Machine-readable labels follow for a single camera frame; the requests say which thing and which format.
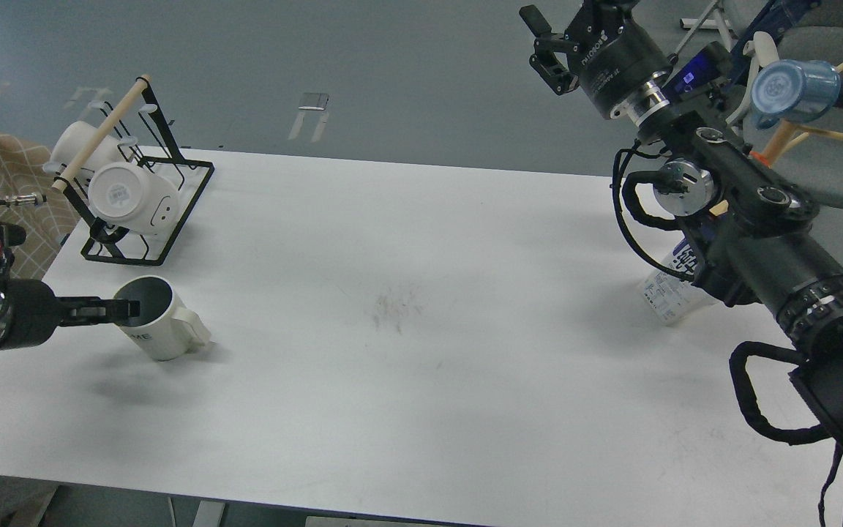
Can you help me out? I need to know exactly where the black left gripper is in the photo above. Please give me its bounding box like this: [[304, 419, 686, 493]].
[[0, 280, 138, 350]]

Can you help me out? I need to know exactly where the blue plastic cup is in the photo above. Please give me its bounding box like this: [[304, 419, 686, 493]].
[[750, 59, 842, 130]]

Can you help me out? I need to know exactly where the white mug on rack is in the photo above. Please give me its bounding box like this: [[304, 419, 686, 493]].
[[50, 121, 130, 176], [87, 162, 181, 236]]

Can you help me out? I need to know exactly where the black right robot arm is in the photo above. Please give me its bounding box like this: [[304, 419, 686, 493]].
[[519, 1, 843, 523]]

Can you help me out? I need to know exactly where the orange plastic cup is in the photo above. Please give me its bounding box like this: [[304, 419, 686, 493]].
[[749, 150, 771, 168]]

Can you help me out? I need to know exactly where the white ceramic mug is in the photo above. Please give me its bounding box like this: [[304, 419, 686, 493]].
[[113, 274, 211, 362]]

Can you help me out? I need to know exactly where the white chair frame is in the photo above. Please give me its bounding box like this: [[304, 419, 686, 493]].
[[670, 1, 779, 129]]

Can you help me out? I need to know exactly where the blue white milk carton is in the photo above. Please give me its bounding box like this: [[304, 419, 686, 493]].
[[637, 239, 719, 326]]

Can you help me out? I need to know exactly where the white rear mug on rack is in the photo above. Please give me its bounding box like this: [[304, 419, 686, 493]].
[[50, 121, 130, 176]]

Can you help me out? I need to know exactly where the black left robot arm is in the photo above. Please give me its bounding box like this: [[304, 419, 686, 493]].
[[0, 193, 146, 350]]

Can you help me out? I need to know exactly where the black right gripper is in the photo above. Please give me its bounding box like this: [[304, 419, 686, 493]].
[[520, 1, 672, 119]]

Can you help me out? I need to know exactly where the black wire mug rack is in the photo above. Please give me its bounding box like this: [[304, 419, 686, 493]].
[[44, 75, 215, 267]]

